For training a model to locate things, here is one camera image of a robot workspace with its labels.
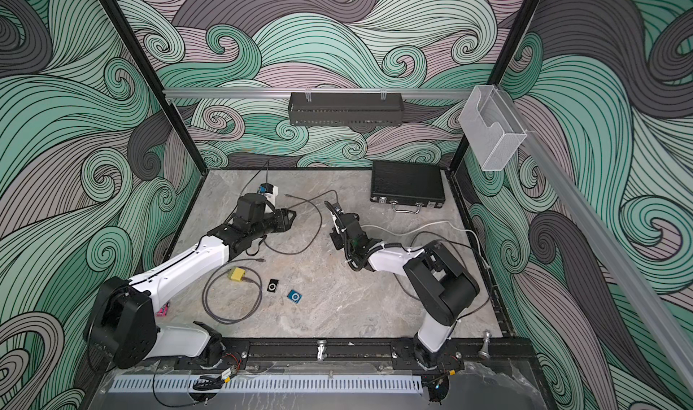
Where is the grey cable of pink charger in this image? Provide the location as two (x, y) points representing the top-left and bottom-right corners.
(262, 189), (339, 257)

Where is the black mp3 player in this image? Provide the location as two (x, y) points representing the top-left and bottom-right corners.
(267, 278), (279, 293)

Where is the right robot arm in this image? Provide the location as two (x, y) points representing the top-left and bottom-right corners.
(325, 202), (480, 370)

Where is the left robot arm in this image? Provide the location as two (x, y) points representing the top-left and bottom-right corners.
(83, 193), (296, 370)

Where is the yellow charger adapter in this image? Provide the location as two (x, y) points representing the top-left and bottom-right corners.
(227, 267), (247, 282)

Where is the black hard case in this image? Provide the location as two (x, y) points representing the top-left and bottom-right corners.
(369, 161), (446, 214)

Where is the blue mp3 player near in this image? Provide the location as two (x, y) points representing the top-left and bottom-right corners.
(287, 290), (302, 304)

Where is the pink toy car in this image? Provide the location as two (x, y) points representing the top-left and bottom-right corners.
(155, 302), (171, 317)

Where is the grey cable of yellow charger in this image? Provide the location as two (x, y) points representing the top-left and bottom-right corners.
(201, 257), (266, 325)

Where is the white power strip cord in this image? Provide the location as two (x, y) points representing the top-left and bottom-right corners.
(361, 219), (491, 270)

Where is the black wall shelf tray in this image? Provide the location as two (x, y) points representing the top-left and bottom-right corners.
(288, 92), (404, 127)

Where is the aluminium rail back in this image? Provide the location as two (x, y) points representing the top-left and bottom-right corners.
(162, 86), (472, 101)

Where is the aluminium rail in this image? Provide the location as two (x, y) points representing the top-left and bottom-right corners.
(497, 87), (693, 395)
(162, 86), (472, 101)

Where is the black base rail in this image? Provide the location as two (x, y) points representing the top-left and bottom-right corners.
(107, 336), (537, 363)

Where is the clear acrylic wall holder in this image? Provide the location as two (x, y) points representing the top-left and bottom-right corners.
(458, 85), (527, 172)

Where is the aluminium rail right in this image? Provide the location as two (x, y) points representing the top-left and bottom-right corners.
(497, 87), (693, 395)

